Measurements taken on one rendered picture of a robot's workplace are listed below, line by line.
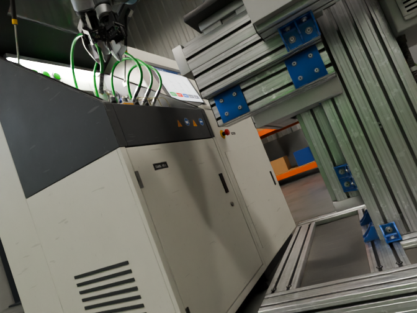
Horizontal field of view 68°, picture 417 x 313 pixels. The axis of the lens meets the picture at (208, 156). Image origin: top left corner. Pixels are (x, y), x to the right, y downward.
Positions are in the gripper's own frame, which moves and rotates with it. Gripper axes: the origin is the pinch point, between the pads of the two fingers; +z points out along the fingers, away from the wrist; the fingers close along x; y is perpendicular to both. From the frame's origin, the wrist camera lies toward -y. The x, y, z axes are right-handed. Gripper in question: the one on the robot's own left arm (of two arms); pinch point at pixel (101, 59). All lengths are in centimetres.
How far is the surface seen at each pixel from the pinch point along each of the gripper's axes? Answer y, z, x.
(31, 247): 14, 57, -61
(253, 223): 56, 87, 28
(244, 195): 46, 78, 34
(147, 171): 49, 24, -15
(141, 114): 31.7, 13.2, -3.6
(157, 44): -643, 241, 394
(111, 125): 39.3, 7.4, -18.0
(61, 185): 23, 30, -39
